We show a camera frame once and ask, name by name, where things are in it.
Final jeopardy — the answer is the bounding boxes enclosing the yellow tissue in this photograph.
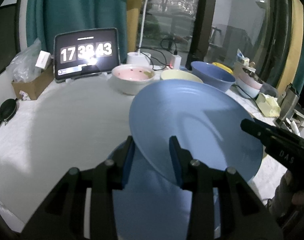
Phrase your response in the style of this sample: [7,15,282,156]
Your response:
[256,92,281,117]

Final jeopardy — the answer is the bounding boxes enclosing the black charger cable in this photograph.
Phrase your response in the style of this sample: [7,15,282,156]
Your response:
[161,38,179,55]

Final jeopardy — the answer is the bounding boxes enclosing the blue plate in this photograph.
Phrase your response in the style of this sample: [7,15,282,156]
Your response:
[106,140,221,240]
[129,79,264,184]

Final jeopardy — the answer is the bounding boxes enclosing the white charger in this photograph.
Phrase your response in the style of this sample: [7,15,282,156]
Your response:
[171,54,182,70]

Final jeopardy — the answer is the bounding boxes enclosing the blue and white packet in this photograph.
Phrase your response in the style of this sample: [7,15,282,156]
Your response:
[236,49,250,65]

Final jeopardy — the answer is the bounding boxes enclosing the small white box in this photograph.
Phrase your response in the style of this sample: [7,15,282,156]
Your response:
[35,50,51,69]

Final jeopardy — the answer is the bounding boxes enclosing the long black cable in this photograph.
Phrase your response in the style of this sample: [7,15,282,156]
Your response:
[231,84,261,110]

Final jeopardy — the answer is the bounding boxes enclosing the grey metal stand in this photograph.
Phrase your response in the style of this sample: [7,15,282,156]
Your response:
[276,84,300,128]

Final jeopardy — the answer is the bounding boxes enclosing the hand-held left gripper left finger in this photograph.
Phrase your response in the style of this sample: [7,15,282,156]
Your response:
[21,135,136,240]

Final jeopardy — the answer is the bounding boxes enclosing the plain pink bowl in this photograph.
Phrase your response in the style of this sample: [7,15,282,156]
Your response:
[236,74,264,90]

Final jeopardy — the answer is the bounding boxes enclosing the black round object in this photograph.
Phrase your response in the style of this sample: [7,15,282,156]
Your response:
[0,99,19,142]

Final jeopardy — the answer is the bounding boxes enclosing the pink strawberry print bowl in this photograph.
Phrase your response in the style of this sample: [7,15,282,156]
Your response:
[111,64,155,95]

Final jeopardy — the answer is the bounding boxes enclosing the black lamp cable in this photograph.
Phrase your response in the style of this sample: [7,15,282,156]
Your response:
[136,47,172,71]

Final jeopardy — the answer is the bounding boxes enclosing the pale yellow bowl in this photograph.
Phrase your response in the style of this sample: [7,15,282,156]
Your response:
[160,69,204,84]

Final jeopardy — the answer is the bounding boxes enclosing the blue bowl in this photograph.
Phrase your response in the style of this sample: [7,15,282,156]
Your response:
[191,61,236,92]

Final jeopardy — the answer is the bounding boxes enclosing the tablet with clock display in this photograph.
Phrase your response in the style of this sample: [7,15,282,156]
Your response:
[54,28,121,83]

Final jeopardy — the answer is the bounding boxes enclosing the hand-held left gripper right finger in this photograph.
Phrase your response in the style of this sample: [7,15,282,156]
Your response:
[168,135,284,240]

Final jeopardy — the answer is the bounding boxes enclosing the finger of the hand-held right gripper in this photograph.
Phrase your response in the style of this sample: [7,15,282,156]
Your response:
[241,118,304,147]

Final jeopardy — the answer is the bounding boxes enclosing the cardboard box with bags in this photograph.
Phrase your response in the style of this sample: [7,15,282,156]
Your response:
[7,39,46,83]

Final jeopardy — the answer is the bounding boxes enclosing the yellow packet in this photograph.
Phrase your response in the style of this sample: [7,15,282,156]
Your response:
[212,62,234,74]

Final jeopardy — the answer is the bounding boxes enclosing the person's right hand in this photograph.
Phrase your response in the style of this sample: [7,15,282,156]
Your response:
[273,172,304,218]

